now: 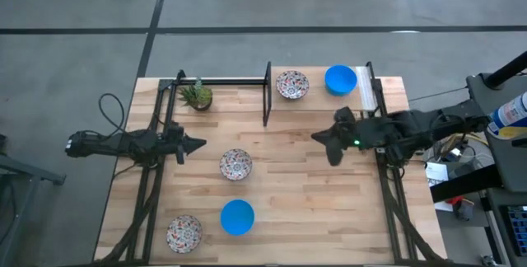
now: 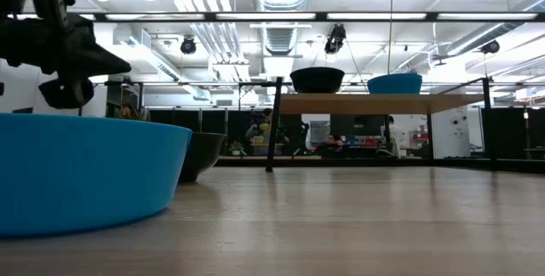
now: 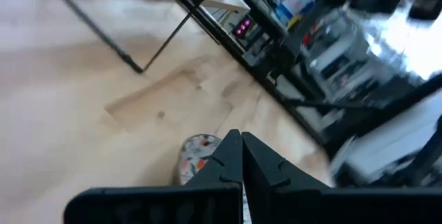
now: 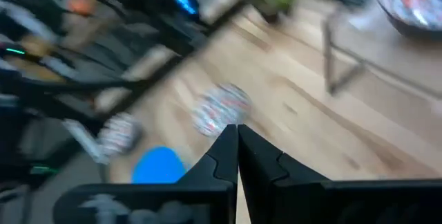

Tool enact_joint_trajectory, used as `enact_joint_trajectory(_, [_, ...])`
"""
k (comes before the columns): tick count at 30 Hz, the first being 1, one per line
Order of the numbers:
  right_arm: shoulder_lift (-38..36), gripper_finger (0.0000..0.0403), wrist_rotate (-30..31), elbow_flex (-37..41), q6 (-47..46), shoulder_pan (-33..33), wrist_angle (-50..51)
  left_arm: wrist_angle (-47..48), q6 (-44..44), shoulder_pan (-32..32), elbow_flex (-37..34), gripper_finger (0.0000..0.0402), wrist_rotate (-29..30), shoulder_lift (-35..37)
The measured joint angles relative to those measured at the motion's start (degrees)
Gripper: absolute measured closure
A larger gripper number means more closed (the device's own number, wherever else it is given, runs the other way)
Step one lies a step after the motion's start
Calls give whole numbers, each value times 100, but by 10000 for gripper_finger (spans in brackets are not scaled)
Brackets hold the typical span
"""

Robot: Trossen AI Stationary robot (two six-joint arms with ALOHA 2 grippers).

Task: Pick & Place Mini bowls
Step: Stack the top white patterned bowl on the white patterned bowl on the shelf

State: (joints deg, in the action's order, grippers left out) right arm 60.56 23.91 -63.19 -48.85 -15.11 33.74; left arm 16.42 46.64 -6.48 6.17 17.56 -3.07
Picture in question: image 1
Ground blue plastic mini bowl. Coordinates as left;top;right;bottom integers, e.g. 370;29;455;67
324;64;358;97
220;199;256;237

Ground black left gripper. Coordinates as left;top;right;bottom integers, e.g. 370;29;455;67
163;120;208;166

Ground yellow cable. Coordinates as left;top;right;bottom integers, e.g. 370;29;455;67
438;133;491;161

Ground white plastic strip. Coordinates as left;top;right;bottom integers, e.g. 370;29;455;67
356;66;378;112

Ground white paper sheet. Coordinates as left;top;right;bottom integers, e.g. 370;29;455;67
425;161;454;213

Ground grey metal stand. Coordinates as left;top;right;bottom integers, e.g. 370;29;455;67
0;133;67;267

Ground black metal beam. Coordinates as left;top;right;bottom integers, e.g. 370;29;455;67
430;163;506;204

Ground wooden shelf board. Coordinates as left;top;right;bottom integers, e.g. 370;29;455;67
269;66;378;112

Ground blue parts bin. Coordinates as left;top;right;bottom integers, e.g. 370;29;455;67
506;204;527;246

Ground floral patterned mini bowl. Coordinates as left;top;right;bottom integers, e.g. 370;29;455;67
275;69;310;101
166;214;203;255
218;148;254;181

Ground grey metal cart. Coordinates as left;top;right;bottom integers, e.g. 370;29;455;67
466;71;527;194

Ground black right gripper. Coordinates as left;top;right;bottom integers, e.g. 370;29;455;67
310;105;374;167

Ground succulent plant in brown pot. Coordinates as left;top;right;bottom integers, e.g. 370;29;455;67
177;77;214;112

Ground grey equipment rack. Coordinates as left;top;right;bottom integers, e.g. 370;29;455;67
477;187;527;267

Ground black pole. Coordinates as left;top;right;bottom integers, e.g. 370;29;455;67
483;50;527;89

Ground white blue spray can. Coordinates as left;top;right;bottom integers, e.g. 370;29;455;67
485;90;527;140

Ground small grey device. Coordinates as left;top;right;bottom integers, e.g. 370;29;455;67
455;200;474;222

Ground black looped cable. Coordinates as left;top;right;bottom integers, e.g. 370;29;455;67
97;92;127;136

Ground black shelf side frame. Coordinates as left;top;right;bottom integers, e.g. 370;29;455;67
262;60;273;128

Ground wooden background table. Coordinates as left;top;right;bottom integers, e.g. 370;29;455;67
96;60;448;267

